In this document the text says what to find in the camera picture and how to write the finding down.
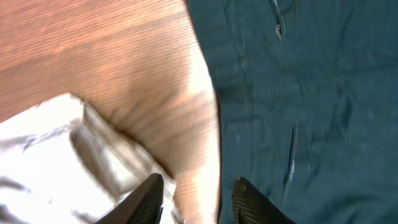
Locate beige folded trousers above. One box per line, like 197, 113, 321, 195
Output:
1, 93, 183, 223

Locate black cloth garment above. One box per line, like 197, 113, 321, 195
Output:
188, 0, 397, 223

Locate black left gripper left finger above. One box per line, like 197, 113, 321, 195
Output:
95, 174, 164, 224

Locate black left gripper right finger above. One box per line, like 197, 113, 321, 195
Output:
231, 177, 295, 224

